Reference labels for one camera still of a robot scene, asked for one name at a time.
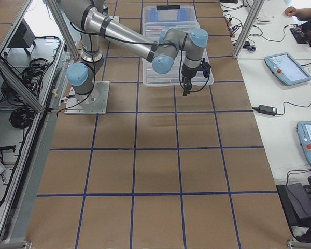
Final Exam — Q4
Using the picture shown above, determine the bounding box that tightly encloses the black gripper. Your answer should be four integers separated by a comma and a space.
181, 66, 199, 96

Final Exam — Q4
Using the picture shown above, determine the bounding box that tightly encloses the clear plastic storage box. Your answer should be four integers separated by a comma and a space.
142, 5, 200, 30

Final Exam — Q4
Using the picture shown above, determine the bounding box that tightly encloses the person hand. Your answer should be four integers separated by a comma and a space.
284, 6, 304, 18

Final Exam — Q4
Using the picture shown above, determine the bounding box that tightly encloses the black power adapter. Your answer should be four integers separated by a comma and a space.
258, 105, 277, 116

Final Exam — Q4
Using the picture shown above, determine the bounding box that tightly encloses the black box latch handle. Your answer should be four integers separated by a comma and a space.
156, 5, 180, 10

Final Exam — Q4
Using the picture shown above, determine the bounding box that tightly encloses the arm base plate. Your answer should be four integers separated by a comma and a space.
64, 81, 110, 115

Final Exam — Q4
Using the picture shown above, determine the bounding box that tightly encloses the aluminium frame post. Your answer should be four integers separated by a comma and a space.
233, 0, 264, 59

